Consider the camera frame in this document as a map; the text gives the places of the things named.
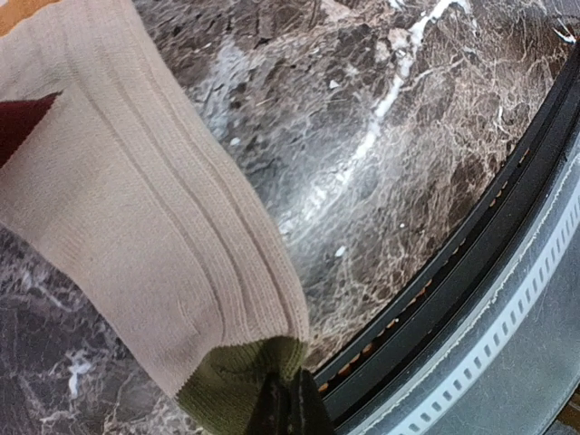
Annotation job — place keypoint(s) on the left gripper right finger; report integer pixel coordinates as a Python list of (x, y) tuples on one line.
[(308, 416)]

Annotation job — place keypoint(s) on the white slotted cable duct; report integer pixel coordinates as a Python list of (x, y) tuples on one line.
[(488, 346)]

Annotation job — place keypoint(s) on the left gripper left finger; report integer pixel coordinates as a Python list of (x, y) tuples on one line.
[(271, 413)]

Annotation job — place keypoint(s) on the beige striped sock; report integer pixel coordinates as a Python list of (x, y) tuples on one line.
[(108, 172)]

